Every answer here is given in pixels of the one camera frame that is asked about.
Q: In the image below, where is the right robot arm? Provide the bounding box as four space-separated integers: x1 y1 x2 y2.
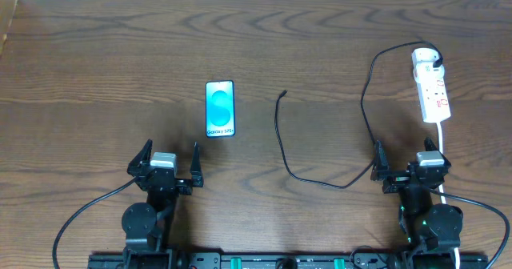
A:
370 138 463 268

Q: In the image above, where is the white power strip cord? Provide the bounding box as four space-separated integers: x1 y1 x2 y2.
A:
436 120 461 269

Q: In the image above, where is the black USB charging cable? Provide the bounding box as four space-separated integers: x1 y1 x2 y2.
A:
274 40 444 190

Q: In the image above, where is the blue Samsung Galaxy smartphone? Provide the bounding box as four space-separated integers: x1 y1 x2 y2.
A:
206 80 236 138

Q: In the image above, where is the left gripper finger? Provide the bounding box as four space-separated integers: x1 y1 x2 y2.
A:
190 143 204 187
128 139 153 169

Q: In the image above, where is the white power strip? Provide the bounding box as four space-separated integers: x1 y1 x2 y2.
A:
413 63 451 123

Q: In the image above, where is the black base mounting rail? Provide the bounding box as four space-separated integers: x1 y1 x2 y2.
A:
86 251 490 269

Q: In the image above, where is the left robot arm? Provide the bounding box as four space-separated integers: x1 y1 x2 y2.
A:
122 139 204 268

